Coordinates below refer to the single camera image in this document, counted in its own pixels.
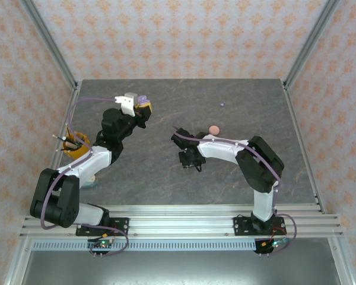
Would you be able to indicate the purple earbud charging case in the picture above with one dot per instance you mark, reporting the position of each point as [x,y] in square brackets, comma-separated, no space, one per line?
[143,99]

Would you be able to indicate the pink earbud charging case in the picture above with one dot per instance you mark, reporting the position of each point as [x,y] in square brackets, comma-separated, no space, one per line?
[214,130]

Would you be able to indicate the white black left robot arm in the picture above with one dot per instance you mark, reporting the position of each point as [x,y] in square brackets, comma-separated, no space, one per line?
[56,196]

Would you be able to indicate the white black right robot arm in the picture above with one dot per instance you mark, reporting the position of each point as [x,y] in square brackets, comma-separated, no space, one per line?
[261,163]

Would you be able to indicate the dark green marker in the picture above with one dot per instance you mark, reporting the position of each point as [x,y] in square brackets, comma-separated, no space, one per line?
[81,140]

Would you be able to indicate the yellow pen cup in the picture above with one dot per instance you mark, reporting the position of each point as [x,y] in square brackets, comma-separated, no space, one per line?
[77,153]

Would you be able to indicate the orange black pencil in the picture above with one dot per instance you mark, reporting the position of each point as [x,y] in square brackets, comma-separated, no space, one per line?
[69,132]

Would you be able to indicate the black pen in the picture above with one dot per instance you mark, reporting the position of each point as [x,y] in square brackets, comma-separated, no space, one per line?
[59,137]

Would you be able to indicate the teal beige stapler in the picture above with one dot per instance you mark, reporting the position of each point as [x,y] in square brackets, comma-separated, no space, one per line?
[89,181]

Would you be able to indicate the grey metal sheet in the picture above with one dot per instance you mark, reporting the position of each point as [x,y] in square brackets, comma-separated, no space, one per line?
[178,270]

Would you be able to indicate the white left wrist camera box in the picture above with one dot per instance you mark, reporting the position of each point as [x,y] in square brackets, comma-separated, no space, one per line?
[126,102]

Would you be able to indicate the aluminium mounting rail beam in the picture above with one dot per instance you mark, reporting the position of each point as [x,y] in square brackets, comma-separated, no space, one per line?
[181,222]

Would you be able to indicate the aluminium left side rail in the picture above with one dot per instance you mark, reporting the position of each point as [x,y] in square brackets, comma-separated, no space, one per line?
[55,161]

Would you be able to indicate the aluminium rail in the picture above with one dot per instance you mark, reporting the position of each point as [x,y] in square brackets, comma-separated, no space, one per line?
[55,161]
[295,118]

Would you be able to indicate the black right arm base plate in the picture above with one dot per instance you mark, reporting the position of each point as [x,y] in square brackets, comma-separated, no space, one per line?
[241,227]

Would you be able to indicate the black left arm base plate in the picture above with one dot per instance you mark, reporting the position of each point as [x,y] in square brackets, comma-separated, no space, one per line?
[120,227]

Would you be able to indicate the aluminium left corner post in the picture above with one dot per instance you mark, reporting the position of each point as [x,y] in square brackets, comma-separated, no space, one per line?
[50,41]

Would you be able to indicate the aluminium corner post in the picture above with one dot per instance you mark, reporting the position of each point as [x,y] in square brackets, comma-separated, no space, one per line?
[311,41]
[50,41]

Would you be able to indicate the aluminium right side rail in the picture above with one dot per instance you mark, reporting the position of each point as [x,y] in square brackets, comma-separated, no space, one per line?
[295,118]

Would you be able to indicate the aluminium right corner post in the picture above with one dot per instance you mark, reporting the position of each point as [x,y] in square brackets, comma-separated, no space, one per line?
[311,41]

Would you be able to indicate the aluminium left frame leg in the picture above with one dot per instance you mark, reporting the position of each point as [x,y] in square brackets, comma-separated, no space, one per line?
[16,261]

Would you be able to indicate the aluminium frame leg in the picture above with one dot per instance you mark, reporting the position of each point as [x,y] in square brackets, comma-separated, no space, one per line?
[341,261]
[16,261]

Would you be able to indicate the aluminium right frame leg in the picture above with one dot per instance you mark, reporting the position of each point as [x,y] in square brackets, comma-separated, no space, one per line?
[341,261]

